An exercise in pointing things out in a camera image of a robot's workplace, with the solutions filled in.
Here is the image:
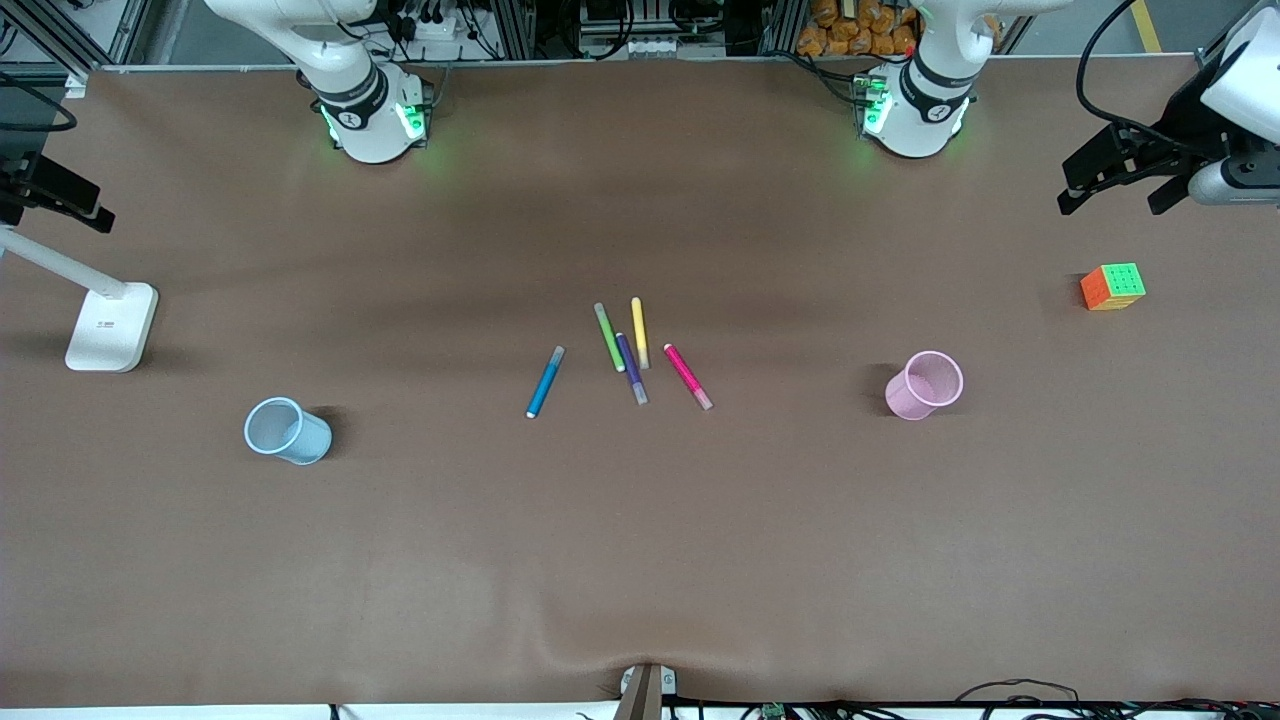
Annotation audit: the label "black looped cable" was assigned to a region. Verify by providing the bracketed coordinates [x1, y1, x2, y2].
[952, 678, 1083, 707]

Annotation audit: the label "blue marker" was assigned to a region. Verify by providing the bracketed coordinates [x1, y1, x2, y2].
[526, 345, 567, 420]

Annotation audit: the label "white desk lamp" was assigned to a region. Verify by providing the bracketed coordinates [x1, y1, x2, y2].
[0, 225, 160, 374]

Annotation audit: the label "pink marker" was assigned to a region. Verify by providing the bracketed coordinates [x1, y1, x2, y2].
[663, 343, 715, 412]

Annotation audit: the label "orange snack bags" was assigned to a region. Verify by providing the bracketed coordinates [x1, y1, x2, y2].
[797, 0, 919, 58]

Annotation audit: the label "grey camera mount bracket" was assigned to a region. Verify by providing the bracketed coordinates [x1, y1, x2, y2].
[618, 662, 678, 720]

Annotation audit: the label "multicoloured puzzle cube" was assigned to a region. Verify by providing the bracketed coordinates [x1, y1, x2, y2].
[1080, 263, 1147, 312]

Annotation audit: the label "black cable bundle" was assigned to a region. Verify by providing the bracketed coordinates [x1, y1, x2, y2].
[662, 698, 906, 720]

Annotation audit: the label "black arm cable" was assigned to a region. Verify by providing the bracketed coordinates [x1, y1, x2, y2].
[0, 70, 79, 134]
[1076, 0, 1206, 153]

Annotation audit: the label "green marker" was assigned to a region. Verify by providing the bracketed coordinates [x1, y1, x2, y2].
[593, 302, 626, 374]

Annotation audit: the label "brown table mat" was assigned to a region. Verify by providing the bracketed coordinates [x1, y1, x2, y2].
[0, 55, 1280, 711]

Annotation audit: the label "blue mesh cup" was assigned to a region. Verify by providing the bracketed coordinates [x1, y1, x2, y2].
[244, 397, 333, 466]

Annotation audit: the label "white power strip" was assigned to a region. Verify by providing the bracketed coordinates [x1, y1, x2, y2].
[395, 10, 473, 53]

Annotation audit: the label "pink mesh cup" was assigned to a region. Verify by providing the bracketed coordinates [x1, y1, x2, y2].
[885, 350, 965, 421]

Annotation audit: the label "purple marker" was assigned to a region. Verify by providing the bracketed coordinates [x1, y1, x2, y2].
[614, 332, 649, 406]

